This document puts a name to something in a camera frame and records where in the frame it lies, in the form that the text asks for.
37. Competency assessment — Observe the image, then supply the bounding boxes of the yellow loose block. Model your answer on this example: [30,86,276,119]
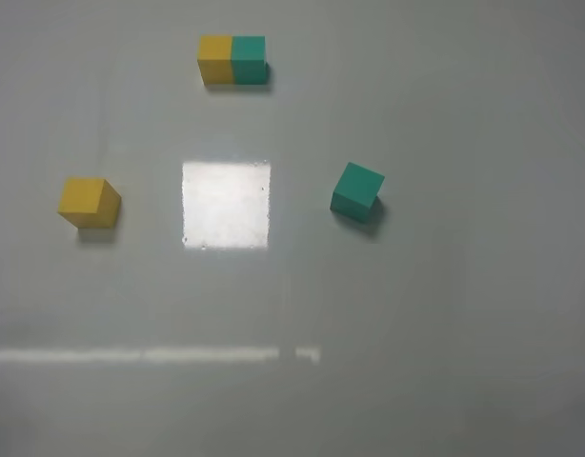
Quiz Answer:
[57,177,122,229]

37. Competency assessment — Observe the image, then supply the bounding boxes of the green template block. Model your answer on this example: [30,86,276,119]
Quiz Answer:
[231,35,268,85]

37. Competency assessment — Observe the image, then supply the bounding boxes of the yellow template block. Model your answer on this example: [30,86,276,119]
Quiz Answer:
[197,35,234,86]

